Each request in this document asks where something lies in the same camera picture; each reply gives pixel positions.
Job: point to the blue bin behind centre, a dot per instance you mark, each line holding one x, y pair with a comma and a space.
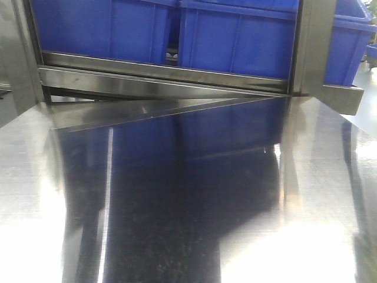
251, 39

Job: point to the blue bin behind left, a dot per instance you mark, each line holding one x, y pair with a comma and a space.
126, 30

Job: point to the blue bin behind right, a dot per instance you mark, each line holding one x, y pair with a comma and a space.
351, 32

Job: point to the blue bin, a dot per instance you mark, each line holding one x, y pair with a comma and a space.
126, 30
251, 39
351, 32

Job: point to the steel shelf rack near table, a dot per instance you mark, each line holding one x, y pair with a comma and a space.
37, 76

